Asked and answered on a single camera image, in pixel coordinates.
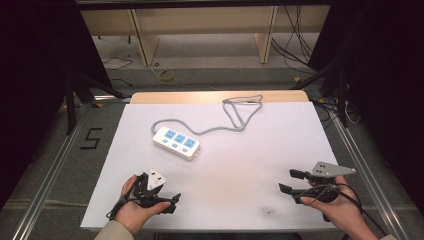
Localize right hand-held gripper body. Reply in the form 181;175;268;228
299;161;358;205

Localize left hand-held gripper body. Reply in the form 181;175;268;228
131;167;175;210

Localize white power strip blue sockets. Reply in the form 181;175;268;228
152;125;202;162

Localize person's left hand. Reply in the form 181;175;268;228
114;174;173;237

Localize person's right hand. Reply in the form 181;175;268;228
299;175;378;240

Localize white table mat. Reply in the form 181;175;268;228
80;101;340;232

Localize wooden table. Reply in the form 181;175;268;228
129;89;310;105

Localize black stand legs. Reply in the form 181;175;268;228
63;72;126;136
292;61;353;129

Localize black curtain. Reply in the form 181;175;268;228
307;0;424;198
0;0;113;209

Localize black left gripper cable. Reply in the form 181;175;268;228
105;181;143;222

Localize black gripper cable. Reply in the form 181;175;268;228
298;182;388;237
105;181;143;222

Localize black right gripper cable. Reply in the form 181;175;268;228
298;182;388;237

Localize metal floor rail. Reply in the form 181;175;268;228
328;108;412;240
11;102;93;240

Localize white thin cable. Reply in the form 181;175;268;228
343;99;362;126

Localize grey power strip cable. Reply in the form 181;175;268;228
150;94;264;137

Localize yellow cable coil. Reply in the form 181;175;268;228
156;68;175;83

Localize thin black floor cable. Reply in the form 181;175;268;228
101;55;135;88

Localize bundle of black floor cables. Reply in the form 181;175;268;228
270;4;318;70

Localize beige wooden desk frame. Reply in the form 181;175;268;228
79;4;332;67

